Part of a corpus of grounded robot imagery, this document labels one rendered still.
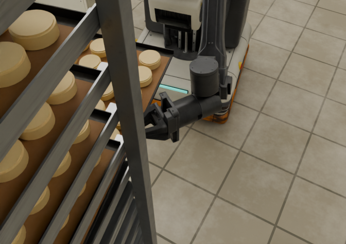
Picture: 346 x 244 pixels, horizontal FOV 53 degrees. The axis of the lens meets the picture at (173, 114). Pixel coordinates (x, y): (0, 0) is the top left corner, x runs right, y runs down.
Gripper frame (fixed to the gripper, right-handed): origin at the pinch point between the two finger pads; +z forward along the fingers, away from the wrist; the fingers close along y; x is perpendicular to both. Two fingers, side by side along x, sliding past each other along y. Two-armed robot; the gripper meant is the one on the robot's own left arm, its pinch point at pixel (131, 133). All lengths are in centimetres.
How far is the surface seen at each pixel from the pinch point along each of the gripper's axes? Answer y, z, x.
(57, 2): 61, -7, 144
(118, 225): 10.6, 9.2, -12.2
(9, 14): -41.8, 10.8, -13.9
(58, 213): -17.0, 15.2, -18.2
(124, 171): 4.0, 4.1, -5.2
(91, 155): -16.7, 9.0, -12.0
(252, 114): 102, -83, 48
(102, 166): -5.4, 7.9, -7.6
